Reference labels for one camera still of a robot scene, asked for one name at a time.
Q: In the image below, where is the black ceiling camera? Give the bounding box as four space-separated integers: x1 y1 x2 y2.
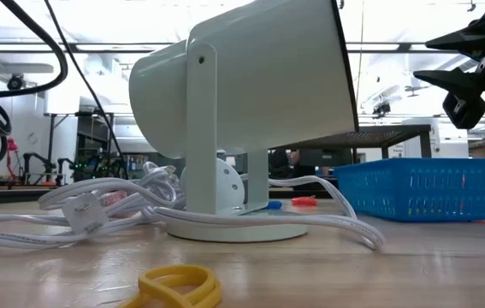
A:
372 100 393 120
6 73 26 92

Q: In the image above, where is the white lamp power cord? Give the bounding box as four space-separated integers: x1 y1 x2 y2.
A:
0 161 387 252

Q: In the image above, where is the white spotlight lamp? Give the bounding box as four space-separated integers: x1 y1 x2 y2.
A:
128 0 360 244

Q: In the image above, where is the orange spiral wrist coil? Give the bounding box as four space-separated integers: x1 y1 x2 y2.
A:
291 195 318 207

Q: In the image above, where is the red desk lamp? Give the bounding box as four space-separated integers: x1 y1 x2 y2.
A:
5 136 21 183

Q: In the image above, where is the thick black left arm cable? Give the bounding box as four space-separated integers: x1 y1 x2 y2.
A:
0 0 69 98

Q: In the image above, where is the white round mounting plate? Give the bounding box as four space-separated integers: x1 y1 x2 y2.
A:
180 157 246 210

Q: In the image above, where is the yellow rubber band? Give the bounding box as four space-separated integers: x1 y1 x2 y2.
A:
115 264 222 308

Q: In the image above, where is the thin black cable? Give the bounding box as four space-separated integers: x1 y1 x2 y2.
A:
43 0 130 181

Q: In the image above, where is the red and white cord tag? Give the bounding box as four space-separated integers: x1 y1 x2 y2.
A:
100 190 130 209

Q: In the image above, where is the blue plastic basket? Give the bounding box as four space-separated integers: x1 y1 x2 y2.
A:
332 157 485 223

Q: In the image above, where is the person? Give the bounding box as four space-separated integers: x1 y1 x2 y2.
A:
267 147 337 192

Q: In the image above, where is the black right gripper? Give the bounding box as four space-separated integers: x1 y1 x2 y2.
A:
412 3 485 130

